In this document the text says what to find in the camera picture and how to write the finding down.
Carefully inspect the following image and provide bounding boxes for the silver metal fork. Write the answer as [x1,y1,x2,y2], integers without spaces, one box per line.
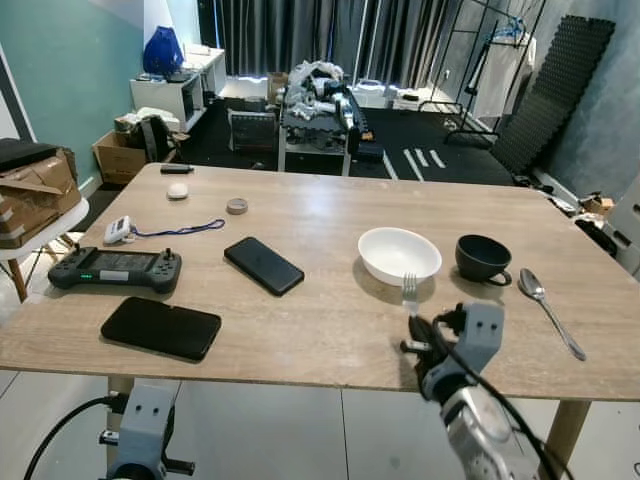
[402,273,420,317]

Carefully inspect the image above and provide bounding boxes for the white bowl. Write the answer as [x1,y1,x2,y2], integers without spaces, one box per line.
[357,226,444,287]

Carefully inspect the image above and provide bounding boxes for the black cup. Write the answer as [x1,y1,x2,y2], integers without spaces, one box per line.
[454,233,515,288]

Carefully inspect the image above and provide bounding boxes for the silver metal spoon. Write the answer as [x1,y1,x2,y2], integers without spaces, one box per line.
[517,267,589,363]

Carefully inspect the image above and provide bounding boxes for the large black phone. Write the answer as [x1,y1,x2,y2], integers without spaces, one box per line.
[99,295,224,364]

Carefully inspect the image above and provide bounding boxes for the wooden table leg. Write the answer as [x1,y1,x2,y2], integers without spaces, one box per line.
[543,399,592,479]

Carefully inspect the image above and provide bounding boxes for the slim black smartphone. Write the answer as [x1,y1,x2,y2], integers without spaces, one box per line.
[222,235,307,298]

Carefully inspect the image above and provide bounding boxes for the black handheld game controller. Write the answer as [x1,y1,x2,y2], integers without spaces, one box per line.
[46,245,184,296]

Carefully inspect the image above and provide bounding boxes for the white drawer cabinet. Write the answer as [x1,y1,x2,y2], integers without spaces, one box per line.
[606,188,640,273]

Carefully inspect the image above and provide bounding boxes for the loaded metal cart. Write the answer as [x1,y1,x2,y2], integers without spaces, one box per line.
[277,59,363,178]

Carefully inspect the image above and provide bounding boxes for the small white device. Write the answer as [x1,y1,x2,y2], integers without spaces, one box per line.
[103,214,136,247]

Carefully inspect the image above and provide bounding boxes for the grey storage crate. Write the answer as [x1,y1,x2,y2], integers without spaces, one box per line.
[227,107,280,154]

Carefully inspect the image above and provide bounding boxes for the black clothes rack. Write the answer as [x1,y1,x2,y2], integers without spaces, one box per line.
[438,0,549,143]

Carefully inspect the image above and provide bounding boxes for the white chair with wooden legs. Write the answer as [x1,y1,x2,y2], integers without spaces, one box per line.
[0,198,91,303]

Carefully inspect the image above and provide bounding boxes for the black foam panel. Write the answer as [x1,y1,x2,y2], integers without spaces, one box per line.
[489,14,617,178]

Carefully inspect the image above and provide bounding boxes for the dark grey curtains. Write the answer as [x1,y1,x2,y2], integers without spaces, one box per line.
[214,0,473,88]

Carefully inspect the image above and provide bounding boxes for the large cardboard box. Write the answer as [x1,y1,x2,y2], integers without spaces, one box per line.
[0,138,83,250]

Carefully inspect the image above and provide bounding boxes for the small open cardboard box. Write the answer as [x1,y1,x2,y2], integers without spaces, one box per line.
[91,128,153,187]

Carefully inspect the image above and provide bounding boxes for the black backpack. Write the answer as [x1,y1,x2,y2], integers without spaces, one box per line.
[138,113,175,163]

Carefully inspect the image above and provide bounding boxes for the white shelf unit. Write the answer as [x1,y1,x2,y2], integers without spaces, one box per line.
[129,44,228,133]

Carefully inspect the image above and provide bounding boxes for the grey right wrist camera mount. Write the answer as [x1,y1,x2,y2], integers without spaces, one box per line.
[452,301,507,379]

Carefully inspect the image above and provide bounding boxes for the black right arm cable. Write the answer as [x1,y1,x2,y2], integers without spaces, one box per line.
[428,318,561,480]

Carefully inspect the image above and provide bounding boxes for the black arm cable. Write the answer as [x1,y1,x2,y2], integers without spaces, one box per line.
[24,394,127,480]
[428,318,561,480]

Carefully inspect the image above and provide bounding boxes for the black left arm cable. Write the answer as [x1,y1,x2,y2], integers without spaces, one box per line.
[24,394,127,480]

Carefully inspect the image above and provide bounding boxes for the blue lanyard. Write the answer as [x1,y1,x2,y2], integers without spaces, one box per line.
[130,218,227,240]

